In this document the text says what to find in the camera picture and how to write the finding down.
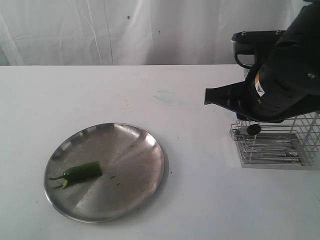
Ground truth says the green cucumber piece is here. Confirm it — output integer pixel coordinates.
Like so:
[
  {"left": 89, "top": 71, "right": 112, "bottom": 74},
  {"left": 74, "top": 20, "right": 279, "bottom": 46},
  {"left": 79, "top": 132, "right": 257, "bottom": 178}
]
[{"left": 48, "top": 161, "right": 103, "bottom": 189}]

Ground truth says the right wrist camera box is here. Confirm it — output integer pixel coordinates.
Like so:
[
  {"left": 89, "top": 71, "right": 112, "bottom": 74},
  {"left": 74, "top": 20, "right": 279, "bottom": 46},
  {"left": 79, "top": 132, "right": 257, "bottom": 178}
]
[{"left": 231, "top": 30, "right": 285, "bottom": 70}]

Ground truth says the white backdrop curtain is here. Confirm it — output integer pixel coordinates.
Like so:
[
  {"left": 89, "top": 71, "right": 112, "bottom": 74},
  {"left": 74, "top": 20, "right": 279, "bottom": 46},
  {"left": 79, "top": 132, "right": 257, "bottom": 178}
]
[{"left": 0, "top": 0, "right": 304, "bottom": 66}]

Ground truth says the round steel plate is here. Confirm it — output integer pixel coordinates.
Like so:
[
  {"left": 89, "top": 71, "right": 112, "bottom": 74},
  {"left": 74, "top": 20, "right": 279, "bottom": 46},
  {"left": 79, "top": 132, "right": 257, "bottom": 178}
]
[{"left": 43, "top": 122, "right": 166, "bottom": 223}]

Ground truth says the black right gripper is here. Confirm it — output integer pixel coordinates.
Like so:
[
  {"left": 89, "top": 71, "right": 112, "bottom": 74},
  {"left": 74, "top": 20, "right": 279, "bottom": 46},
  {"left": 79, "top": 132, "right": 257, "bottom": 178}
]
[{"left": 204, "top": 42, "right": 320, "bottom": 123}]

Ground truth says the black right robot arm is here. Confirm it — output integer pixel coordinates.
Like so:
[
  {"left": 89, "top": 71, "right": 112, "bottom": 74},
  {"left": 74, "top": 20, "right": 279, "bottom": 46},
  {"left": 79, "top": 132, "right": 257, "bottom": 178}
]
[{"left": 204, "top": 0, "right": 320, "bottom": 123}]

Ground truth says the steel wire utensil rack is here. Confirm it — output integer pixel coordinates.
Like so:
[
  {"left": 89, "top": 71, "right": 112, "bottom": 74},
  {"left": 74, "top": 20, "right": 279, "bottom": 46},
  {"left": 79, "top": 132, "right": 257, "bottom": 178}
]
[{"left": 230, "top": 112, "right": 320, "bottom": 170}]

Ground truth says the black kitchen knife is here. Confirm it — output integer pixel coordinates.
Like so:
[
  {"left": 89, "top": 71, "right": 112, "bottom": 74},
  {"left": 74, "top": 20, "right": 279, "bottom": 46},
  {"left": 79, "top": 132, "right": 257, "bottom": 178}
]
[{"left": 237, "top": 124, "right": 262, "bottom": 136}]

